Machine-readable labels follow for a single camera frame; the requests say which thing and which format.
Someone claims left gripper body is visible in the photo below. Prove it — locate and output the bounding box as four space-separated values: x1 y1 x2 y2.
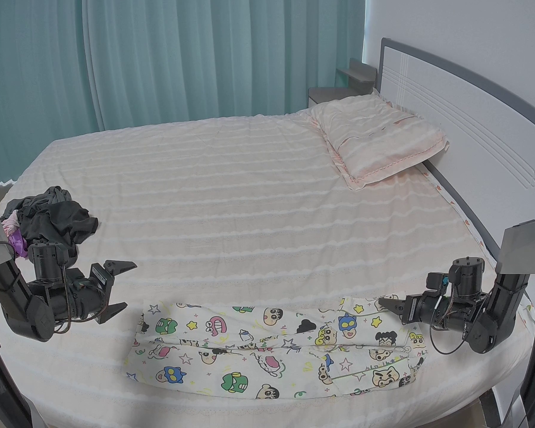
67 262 115 324

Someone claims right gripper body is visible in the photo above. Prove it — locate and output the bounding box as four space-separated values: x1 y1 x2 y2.
402 293 436 328

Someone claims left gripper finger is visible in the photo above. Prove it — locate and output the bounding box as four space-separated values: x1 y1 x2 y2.
103 259 138 277
99 302 129 324

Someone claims white printed pyjama top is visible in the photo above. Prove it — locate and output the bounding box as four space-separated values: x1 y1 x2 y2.
124 296 430 401

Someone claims pile of clothes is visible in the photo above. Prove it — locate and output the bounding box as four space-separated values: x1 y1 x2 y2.
0 186 100 262

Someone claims bed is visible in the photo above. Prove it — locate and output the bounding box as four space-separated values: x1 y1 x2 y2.
0 37 535 428

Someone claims cream pillow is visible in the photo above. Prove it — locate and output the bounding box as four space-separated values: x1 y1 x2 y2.
310 93 449 191

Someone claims blue-green curtain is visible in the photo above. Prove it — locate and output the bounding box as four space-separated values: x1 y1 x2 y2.
81 0 368 130
0 0 101 186

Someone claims grey white bedside table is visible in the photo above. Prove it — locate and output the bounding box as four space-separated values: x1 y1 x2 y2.
308 57 379 108

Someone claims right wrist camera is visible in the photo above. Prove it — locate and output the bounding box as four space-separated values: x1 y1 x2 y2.
427 273 449 294

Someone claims black cable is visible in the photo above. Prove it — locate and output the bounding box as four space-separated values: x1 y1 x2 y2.
428 324 469 355

